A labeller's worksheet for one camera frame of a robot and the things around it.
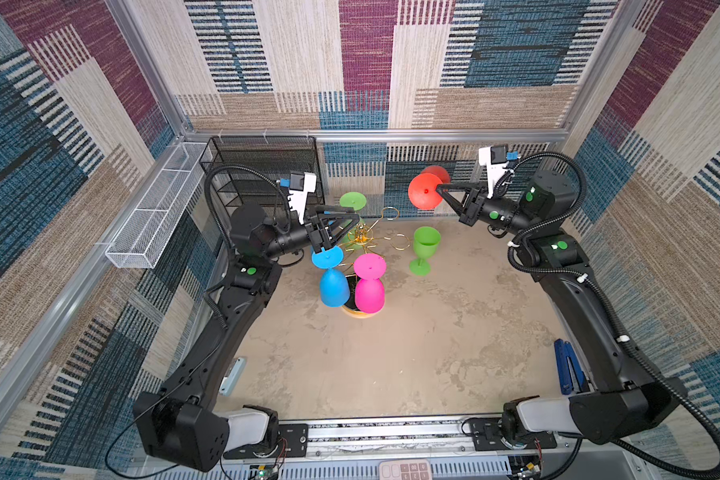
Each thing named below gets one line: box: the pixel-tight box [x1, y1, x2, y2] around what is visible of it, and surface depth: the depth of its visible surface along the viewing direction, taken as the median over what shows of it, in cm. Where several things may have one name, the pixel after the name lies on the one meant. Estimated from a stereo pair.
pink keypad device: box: [378, 459, 433, 480], surface depth 70 cm
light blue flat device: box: [219, 357, 247, 397], surface depth 84 cm
